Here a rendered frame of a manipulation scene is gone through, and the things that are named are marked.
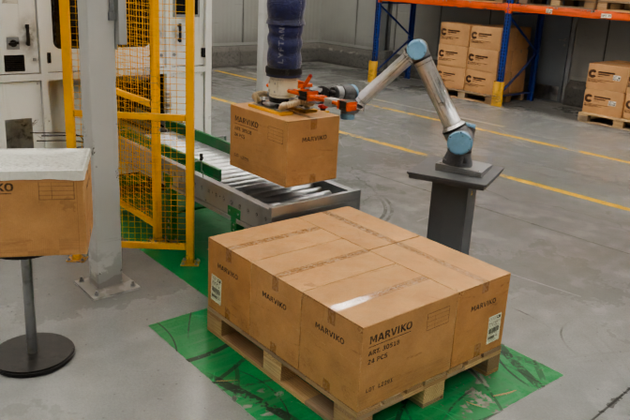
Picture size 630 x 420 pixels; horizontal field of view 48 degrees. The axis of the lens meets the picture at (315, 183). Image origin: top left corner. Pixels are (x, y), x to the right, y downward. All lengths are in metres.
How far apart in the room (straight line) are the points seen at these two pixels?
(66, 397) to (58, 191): 0.94
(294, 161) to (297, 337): 1.25
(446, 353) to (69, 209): 1.84
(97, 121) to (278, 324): 1.60
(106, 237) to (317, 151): 1.36
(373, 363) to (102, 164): 2.03
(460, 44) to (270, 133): 8.26
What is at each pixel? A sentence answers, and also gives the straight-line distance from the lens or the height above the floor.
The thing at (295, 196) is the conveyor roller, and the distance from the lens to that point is 4.51.
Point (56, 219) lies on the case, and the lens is 3.35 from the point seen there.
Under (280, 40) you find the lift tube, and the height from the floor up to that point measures 1.51.
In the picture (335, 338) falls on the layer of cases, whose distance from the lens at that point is 3.06.
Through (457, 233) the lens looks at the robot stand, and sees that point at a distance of 4.56.
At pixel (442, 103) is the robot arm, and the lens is 4.27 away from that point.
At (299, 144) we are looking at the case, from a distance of 4.14.
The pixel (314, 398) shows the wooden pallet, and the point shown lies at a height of 0.02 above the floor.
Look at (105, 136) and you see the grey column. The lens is 4.19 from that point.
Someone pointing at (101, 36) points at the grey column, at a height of 1.52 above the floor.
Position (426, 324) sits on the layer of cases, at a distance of 3.20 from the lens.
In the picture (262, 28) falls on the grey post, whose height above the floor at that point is 1.34.
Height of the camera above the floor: 1.90
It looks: 17 degrees down
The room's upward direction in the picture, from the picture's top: 3 degrees clockwise
